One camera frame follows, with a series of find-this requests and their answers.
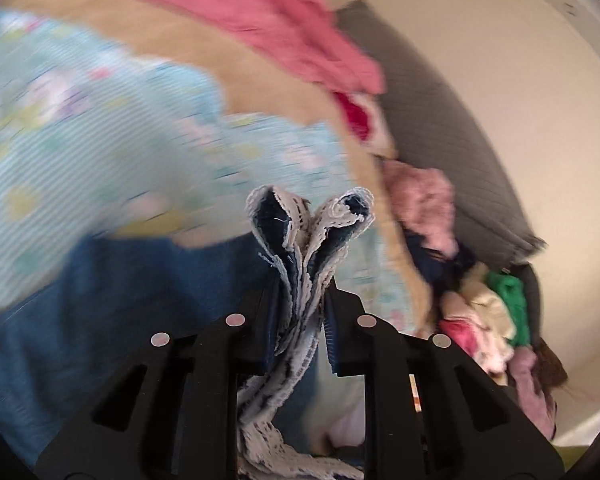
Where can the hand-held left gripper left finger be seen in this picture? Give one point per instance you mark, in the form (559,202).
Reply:
(252,330)

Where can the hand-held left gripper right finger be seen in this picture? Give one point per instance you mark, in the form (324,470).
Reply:
(331,340)

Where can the blue denim pants lace hem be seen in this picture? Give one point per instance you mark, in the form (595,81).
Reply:
(130,310)

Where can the navy cloth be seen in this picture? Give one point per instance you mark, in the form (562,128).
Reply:
(437,265)

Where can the bright pink cloth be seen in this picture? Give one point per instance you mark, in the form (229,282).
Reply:
(467,340)

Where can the cream cloth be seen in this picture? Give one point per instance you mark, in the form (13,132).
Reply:
(490,305)

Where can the green cloth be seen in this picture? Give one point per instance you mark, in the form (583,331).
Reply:
(512,305)

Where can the pale mauve cloth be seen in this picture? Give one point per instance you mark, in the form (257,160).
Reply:
(532,390)

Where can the brown cloth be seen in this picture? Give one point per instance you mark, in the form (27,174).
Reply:
(552,370)

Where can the grey quilted headboard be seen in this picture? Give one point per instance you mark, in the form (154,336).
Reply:
(445,125)

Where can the light blue cartoon printed blanket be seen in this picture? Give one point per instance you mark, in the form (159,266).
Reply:
(105,135)

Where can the beige bedsheet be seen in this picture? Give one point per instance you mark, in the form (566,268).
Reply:
(260,75)

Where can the yellow-green cloth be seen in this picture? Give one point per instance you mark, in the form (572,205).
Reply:
(575,455)

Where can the pink duvet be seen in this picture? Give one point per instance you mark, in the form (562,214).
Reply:
(255,5)

